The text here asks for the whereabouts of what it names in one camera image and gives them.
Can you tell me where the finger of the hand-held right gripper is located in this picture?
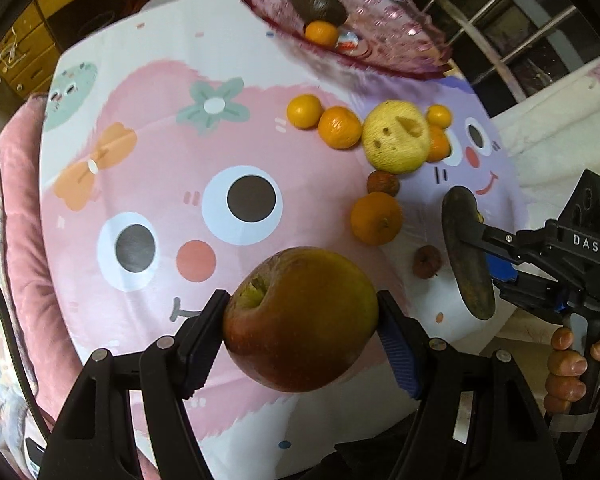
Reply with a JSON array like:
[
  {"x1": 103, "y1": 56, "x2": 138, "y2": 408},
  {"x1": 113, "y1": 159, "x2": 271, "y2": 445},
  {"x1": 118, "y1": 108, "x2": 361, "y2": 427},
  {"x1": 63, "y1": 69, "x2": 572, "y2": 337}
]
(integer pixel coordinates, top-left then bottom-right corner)
[
  {"x1": 486, "y1": 254, "x2": 571, "y2": 317},
  {"x1": 461, "y1": 219, "x2": 551, "y2": 263}
]

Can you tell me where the metal window grille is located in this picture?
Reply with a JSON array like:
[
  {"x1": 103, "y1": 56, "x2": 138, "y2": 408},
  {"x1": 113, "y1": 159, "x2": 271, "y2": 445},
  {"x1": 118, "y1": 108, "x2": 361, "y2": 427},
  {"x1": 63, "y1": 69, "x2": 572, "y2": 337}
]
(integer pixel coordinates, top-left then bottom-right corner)
[{"x1": 395, "y1": 0, "x2": 581, "y2": 86}]

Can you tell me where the pink glass fruit bowl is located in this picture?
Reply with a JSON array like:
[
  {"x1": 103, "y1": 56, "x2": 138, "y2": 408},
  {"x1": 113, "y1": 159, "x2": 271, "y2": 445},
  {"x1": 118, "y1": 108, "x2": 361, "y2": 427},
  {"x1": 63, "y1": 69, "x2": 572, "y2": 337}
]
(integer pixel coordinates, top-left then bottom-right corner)
[{"x1": 237, "y1": 0, "x2": 453, "y2": 81}]

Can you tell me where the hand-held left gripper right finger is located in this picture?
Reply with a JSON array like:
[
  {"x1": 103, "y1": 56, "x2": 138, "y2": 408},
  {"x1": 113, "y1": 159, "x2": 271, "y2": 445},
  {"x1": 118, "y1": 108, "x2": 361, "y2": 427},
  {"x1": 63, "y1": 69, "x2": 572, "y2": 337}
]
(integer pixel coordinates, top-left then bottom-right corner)
[{"x1": 376, "y1": 290, "x2": 563, "y2": 480}]

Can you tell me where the red green apple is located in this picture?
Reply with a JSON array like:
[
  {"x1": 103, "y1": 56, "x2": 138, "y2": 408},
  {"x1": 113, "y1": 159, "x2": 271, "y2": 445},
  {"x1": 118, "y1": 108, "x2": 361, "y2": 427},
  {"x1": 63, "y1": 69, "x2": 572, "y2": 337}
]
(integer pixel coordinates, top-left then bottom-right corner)
[{"x1": 222, "y1": 246, "x2": 379, "y2": 393}]

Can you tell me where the pink blanket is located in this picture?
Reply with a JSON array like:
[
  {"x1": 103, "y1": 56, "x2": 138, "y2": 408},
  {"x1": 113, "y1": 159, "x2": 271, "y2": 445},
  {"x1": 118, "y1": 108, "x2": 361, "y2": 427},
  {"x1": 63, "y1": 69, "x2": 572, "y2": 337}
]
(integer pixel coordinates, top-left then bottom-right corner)
[{"x1": 0, "y1": 95, "x2": 146, "y2": 480}]

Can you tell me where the yellow pear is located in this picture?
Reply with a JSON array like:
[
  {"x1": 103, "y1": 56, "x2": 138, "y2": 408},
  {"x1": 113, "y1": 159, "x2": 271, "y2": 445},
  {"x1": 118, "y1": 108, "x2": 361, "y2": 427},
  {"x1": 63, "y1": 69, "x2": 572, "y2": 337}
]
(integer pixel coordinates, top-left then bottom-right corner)
[{"x1": 362, "y1": 100, "x2": 431, "y2": 174}]

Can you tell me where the black cable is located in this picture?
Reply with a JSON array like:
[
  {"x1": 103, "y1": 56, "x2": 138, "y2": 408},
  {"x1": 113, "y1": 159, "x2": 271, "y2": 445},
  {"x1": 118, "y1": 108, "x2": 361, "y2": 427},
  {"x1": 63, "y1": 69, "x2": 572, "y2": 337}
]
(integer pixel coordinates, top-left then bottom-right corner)
[{"x1": 0, "y1": 255, "x2": 56, "y2": 441}]

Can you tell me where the shrivelled brown fruit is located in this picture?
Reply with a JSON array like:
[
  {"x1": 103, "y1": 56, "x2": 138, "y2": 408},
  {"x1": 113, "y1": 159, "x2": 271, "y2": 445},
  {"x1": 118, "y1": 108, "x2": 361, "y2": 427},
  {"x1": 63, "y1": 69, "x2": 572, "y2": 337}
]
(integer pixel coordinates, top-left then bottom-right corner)
[
  {"x1": 366, "y1": 170, "x2": 401, "y2": 197},
  {"x1": 412, "y1": 245, "x2": 443, "y2": 279}
]

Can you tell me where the person's right hand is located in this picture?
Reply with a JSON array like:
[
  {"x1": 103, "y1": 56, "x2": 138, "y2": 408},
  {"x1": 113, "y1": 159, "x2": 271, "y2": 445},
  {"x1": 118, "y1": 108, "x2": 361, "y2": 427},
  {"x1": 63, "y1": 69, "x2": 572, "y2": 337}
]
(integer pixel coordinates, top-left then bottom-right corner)
[{"x1": 544, "y1": 326, "x2": 600, "y2": 415}]

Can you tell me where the wooden desk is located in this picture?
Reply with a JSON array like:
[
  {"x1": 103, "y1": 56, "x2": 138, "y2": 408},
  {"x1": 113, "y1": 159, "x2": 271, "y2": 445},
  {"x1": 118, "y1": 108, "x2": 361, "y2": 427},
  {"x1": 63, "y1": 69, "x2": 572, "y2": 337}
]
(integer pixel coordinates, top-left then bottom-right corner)
[{"x1": 0, "y1": 0, "x2": 181, "y2": 96}]

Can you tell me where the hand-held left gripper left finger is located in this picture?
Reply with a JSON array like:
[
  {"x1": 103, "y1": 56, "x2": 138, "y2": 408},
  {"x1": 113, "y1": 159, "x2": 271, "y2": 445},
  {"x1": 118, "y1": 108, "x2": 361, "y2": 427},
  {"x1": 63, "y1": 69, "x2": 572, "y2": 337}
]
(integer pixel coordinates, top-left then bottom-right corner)
[{"x1": 39, "y1": 289, "x2": 231, "y2": 480}]

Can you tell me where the small tangerine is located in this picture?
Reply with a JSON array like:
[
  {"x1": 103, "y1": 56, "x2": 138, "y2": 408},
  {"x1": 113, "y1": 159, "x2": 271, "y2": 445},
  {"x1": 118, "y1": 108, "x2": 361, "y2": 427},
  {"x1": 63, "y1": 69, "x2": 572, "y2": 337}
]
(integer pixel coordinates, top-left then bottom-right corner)
[
  {"x1": 426, "y1": 126, "x2": 452, "y2": 162},
  {"x1": 426, "y1": 104, "x2": 453, "y2": 129},
  {"x1": 304, "y1": 20, "x2": 341, "y2": 45},
  {"x1": 318, "y1": 106, "x2": 363, "y2": 150},
  {"x1": 286, "y1": 94, "x2": 325, "y2": 129}
]

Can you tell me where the long dark avocado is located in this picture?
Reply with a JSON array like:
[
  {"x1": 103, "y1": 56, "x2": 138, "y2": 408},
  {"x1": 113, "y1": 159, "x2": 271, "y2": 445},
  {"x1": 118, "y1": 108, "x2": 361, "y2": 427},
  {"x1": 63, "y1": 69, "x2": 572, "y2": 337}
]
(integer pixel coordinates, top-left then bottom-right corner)
[{"x1": 441, "y1": 186, "x2": 496, "y2": 321}]

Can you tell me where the red white wrapped snack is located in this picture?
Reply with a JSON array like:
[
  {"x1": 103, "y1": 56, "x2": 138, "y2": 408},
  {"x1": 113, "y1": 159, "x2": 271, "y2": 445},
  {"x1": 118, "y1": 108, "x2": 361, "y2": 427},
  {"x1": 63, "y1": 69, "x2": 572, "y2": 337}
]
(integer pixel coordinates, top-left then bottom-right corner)
[{"x1": 335, "y1": 30, "x2": 372, "y2": 57}]

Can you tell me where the cartoon printed tablecloth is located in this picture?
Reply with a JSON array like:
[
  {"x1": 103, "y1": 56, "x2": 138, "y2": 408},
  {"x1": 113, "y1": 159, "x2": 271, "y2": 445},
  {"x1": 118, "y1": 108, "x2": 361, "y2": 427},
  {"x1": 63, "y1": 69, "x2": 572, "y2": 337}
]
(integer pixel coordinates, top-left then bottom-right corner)
[{"x1": 37, "y1": 0, "x2": 531, "y2": 480}]

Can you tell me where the large orange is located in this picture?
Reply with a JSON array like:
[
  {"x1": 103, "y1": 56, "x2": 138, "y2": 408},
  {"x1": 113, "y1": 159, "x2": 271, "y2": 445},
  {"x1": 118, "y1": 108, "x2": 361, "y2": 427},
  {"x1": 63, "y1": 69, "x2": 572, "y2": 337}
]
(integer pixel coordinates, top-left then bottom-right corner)
[{"x1": 350, "y1": 191, "x2": 404, "y2": 246}]

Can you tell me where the white floral cloth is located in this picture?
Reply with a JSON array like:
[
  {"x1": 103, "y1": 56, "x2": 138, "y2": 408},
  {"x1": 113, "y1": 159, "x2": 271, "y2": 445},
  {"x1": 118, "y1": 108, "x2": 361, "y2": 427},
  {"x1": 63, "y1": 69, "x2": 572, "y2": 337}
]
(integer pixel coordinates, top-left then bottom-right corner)
[{"x1": 480, "y1": 55, "x2": 600, "y2": 241}]

